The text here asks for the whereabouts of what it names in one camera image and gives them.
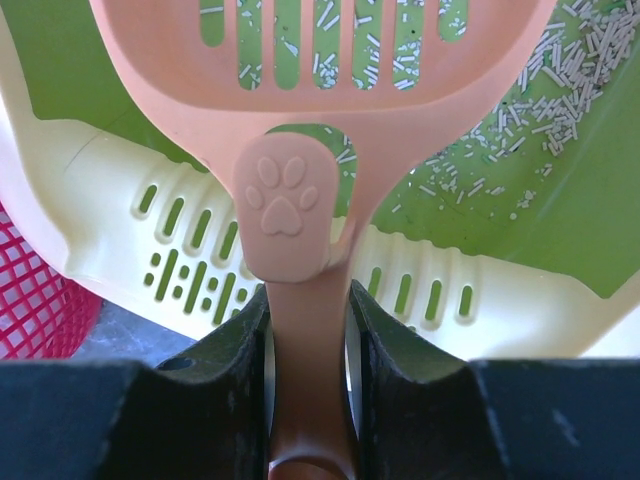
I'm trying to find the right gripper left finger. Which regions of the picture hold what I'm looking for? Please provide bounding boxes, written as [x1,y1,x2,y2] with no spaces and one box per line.
[1,289,269,479]

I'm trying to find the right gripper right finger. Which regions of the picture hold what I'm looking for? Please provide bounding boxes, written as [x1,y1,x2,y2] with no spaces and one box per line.
[349,283,639,479]

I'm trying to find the red mesh waste basket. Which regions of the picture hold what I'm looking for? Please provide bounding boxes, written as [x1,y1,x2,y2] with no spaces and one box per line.
[0,211,103,360]

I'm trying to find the orange litter scoop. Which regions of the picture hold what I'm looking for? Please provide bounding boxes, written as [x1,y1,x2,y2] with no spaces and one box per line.
[91,1,555,479]

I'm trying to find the yellow green litter box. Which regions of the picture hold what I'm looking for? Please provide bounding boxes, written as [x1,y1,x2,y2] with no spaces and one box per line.
[1,1,639,358]

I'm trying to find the cat litter granules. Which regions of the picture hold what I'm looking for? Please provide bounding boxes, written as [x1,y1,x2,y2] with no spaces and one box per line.
[199,0,640,221]

